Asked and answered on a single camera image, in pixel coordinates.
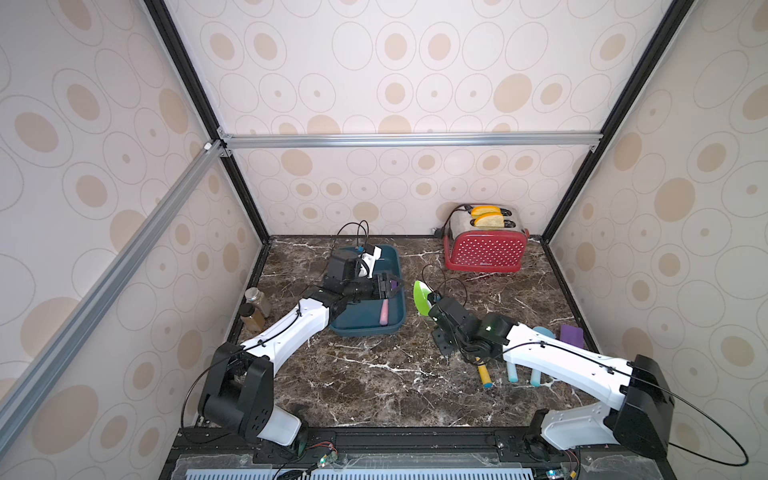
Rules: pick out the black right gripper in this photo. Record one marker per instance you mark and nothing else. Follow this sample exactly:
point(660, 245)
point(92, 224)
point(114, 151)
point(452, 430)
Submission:
point(440, 309)

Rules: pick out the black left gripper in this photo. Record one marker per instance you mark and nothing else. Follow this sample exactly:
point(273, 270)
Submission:
point(383, 290)

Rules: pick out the purple shovel pink handle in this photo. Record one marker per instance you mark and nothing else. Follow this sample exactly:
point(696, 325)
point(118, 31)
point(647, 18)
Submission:
point(389, 287)
point(572, 335)

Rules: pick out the green shovel orange handle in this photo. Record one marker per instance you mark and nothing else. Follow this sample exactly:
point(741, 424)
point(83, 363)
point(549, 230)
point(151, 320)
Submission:
point(421, 296)

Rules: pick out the light blue shovel mint handle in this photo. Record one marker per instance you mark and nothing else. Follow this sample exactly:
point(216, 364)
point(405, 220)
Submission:
point(512, 373)

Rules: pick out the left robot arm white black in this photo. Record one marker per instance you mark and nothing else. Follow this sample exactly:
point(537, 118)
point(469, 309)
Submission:
point(238, 393)

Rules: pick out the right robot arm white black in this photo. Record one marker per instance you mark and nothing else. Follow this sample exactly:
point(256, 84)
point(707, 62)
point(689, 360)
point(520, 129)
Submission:
point(634, 405)

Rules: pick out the teal plastic storage box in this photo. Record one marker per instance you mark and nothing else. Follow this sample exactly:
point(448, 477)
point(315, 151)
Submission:
point(376, 303)

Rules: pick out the red polka dot toaster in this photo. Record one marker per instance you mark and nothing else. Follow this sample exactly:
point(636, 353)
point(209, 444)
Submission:
point(483, 250)

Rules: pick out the glass spice jar silver lid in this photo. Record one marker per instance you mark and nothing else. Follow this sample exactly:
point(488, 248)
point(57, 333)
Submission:
point(258, 299)

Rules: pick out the dark amber glass jar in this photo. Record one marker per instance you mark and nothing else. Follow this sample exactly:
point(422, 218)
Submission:
point(252, 318)

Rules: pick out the front bread slice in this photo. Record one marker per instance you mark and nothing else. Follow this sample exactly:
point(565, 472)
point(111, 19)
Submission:
point(489, 220)

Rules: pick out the bread slice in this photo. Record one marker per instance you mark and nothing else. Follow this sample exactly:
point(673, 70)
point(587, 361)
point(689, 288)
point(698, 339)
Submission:
point(489, 220)
point(483, 210)

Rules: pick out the back bread slice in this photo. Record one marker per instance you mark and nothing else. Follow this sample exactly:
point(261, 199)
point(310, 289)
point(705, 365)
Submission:
point(483, 210)

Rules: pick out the silver aluminium crossbar back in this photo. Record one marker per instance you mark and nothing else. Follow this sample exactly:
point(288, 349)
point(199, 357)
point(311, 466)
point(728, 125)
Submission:
point(309, 143)

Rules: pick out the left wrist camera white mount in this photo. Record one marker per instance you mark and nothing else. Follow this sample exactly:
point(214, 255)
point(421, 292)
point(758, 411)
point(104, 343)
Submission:
point(369, 255)

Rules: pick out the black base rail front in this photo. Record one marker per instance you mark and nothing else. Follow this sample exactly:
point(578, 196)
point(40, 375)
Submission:
point(402, 453)

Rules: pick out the black corner frame post left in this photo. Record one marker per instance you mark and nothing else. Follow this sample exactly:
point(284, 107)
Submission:
point(161, 17)

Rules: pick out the black corner frame post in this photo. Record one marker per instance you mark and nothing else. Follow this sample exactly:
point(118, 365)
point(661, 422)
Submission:
point(652, 54)
point(161, 17)

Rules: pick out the silver aluminium rail left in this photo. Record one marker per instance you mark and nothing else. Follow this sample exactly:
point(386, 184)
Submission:
point(45, 371)

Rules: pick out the black corner frame post right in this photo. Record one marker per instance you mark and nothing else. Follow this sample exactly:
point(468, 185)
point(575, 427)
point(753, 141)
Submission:
point(652, 54)

